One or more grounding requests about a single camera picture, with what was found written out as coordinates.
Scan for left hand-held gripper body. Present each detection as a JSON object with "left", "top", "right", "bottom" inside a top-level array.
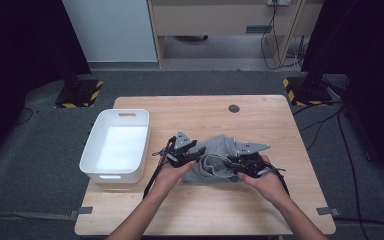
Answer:
[{"left": 151, "top": 130, "right": 196, "bottom": 168}]

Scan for beige wooden desk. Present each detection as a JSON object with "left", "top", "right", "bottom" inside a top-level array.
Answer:
[{"left": 146, "top": 0, "right": 326, "bottom": 69}]

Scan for grey tape piece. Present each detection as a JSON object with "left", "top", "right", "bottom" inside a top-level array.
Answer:
[
  {"left": 68, "top": 206, "right": 95, "bottom": 220},
  {"left": 315, "top": 206, "right": 342, "bottom": 217}
]

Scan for right hand-held gripper cable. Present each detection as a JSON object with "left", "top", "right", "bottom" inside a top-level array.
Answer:
[{"left": 263, "top": 161, "right": 291, "bottom": 198}]

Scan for person's left hand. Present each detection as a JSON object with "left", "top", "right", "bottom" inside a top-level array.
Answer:
[{"left": 153, "top": 156, "right": 196, "bottom": 198}]

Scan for short black floor cable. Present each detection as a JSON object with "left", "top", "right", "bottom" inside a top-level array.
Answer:
[{"left": 12, "top": 106, "right": 40, "bottom": 127}]

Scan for white power strip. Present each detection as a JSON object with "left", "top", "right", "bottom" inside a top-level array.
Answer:
[{"left": 266, "top": 0, "right": 293, "bottom": 7}]

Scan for white plastic storage bin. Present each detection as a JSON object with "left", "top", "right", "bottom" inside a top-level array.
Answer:
[{"left": 79, "top": 108, "right": 150, "bottom": 185}]

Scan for white cabinet panel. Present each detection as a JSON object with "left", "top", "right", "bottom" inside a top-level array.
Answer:
[{"left": 62, "top": 0, "right": 159, "bottom": 64}]

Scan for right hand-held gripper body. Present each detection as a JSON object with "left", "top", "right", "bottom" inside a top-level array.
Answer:
[{"left": 234, "top": 141, "right": 287, "bottom": 178}]

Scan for black yellow striped stand base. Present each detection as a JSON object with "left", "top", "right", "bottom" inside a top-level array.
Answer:
[
  {"left": 53, "top": 74, "right": 105, "bottom": 109},
  {"left": 282, "top": 71, "right": 335, "bottom": 108}
]

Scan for grey rectangular desk plate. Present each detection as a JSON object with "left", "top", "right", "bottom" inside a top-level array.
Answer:
[{"left": 245, "top": 25, "right": 273, "bottom": 35}]

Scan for grey pants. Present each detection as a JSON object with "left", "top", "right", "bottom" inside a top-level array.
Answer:
[{"left": 181, "top": 134, "right": 272, "bottom": 185}]

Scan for person's right hand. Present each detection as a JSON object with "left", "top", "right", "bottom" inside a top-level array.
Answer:
[{"left": 238, "top": 153, "right": 291, "bottom": 205}]

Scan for black curtain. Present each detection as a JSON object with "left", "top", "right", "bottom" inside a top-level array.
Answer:
[
  {"left": 0, "top": 0, "right": 93, "bottom": 169},
  {"left": 301, "top": 0, "right": 384, "bottom": 188}
]

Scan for long black floor cable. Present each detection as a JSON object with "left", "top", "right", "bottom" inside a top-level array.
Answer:
[{"left": 336, "top": 108, "right": 371, "bottom": 240}]

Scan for black hanging desk cables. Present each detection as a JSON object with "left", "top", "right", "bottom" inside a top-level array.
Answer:
[{"left": 259, "top": 0, "right": 304, "bottom": 71}]

